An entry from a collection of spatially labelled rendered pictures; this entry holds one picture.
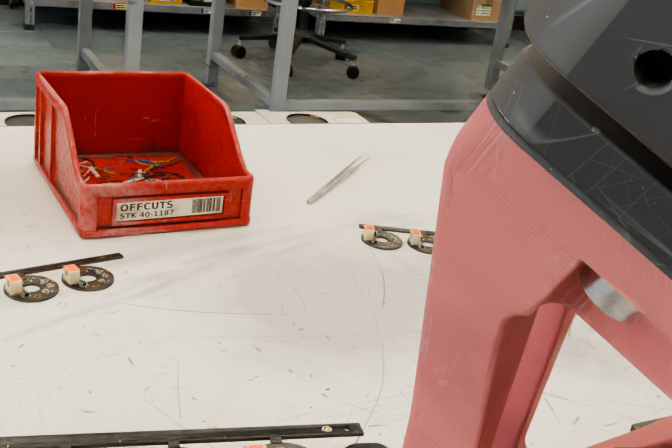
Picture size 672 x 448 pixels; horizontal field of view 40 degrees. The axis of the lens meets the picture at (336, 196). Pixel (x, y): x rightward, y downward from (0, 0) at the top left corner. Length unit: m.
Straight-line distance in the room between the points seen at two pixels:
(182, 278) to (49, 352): 0.09
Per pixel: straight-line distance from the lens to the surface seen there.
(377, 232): 0.55
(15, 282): 0.45
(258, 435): 0.26
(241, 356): 0.41
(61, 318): 0.44
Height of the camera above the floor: 0.97
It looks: 21 degrees down
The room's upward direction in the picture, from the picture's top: 9 degrees clockwise
